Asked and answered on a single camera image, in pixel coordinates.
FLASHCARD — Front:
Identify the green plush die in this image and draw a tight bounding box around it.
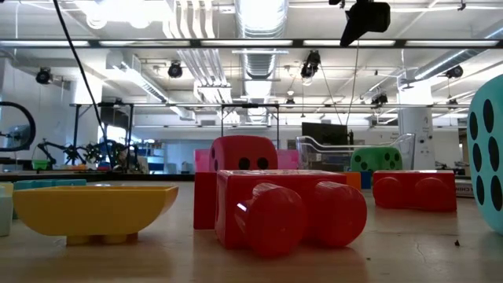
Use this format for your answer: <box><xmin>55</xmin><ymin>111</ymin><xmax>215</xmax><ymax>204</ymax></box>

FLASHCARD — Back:
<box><xmin>349</xmin><ymin>146</ymin><xmax>404</xmax><ymax>173</ymax></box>

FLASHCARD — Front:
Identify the orange sloped brick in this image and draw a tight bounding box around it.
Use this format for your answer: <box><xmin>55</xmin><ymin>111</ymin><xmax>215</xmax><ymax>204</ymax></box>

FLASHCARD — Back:
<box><xmin>345</xmin><ymin>171</ymin><xmax>362</xmax><ymax>191</ymax></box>

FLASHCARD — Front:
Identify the teal plush die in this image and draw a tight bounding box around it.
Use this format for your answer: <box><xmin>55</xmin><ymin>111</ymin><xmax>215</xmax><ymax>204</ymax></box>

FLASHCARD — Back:
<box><xmin>466</xmin><ymin>74</ymin><xmax>503</xmax><ymax>236</ymax></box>

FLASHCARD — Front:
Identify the red double-stud brick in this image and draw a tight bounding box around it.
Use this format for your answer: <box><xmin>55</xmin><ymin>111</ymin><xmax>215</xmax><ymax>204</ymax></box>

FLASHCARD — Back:
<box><xmin>372</xmin><ymin>169</ymin><xmax>458</xmax><ymax>213</ymax></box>

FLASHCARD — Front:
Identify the red plush die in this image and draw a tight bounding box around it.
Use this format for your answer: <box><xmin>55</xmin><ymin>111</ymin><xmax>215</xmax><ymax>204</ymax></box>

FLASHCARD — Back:
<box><xmin>207</xmin><ymin>135</ymin><xmax>279</xmax><ymax>173</ymax></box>

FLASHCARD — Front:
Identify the small red brick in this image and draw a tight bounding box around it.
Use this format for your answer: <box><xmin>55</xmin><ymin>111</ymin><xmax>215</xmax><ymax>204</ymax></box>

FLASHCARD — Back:
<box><xmin>193</xmin><ymin>171</ymin><xmax>218</xmax><ymax>231</ymax></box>

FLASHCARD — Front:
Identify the yellow long curved brick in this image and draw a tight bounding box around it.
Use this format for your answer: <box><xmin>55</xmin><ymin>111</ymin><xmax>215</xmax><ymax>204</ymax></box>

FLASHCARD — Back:
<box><xmin>12</xmin><ymin>184</ymin><xmax>180</xmax><ymax>247</ymax></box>

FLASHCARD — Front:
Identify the black background monitor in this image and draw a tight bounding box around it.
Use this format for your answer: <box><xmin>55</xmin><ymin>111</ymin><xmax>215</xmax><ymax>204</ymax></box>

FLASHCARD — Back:
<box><xmin>301</xmin><ymin>121</ymin><xmax>350</xmax><ymax>146</ymax></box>

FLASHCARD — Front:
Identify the white building pillar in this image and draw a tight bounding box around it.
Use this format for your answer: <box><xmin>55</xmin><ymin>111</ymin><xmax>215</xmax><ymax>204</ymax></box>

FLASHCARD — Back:
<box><xmin>397</xmin><ymin>80</ymin><xmax>435</xmax><ymax>171</ymax></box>

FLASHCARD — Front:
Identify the clear plastic container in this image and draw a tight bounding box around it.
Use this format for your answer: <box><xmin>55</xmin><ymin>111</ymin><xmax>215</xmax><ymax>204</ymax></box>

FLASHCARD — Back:
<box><xmin>295</xmin><ymin>133</ymin><xmax>417</xmax><ymax>173</ymax></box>

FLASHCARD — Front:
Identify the pink plastic bin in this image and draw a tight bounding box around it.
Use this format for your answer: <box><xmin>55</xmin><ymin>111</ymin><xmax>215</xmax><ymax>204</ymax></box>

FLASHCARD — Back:
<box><xmin>194</xmin><ymin>148</ymin><xmax>300</xmax><ymax>173</ymax></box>

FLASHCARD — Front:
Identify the white printed box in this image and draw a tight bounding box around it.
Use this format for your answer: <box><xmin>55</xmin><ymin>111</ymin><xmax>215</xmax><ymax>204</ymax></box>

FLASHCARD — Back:
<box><xmin>454</xmin><ymin>178</ymin><xmax>475</xmax><ymax>198</ymax></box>

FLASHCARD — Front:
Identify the large red brick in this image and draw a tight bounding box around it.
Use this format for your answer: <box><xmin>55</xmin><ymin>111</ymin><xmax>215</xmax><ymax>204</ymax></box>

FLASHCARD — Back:
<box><xmin>214</xmin><ymin>169</ymin><xmax>369</xmax><ymax>259</ymax></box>

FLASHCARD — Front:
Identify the sky blue square brick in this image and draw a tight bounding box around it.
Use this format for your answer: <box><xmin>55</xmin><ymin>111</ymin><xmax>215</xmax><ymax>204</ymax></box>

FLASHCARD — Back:
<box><xmin>13</xmin><ymin>178</ymin><xmax>87</xmax><ymax>190</ymax></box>

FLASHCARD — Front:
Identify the black aluminium rig frame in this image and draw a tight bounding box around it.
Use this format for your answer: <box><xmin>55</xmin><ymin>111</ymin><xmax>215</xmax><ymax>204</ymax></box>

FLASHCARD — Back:
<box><xmin>0</xmin><ymin>38</ymin><xmax>503</xmax><ymax>50</ymax></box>

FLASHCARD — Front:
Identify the silver ceiling air duct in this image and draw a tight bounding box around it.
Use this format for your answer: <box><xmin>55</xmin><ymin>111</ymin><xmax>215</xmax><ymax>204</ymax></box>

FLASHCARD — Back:
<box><xmin>234</xmin><ymin>0</ymin><xmax>291</xmax><ymax>79</ymax></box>

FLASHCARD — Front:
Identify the background black rig frame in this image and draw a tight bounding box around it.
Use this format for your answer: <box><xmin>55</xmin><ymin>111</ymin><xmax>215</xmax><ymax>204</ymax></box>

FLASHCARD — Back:
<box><xmin>69</xmin><ymin>101</ymin><xmax>281</xmax><ymax>174</ymax></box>

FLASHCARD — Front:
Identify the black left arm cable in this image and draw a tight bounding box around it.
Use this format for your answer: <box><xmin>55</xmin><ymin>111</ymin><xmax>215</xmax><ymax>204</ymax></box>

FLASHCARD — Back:
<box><xmin>53</xmin><ymin>0</ymin><xmax>115</xmax><ymax>166</ymax></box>

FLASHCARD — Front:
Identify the black curved hose loop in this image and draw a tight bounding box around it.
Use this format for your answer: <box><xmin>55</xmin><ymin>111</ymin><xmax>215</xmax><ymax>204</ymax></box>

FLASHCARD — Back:
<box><xmin>0</xmin><ymin>101</ymin><xmax>37</xmax><ymax>153</ymax></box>

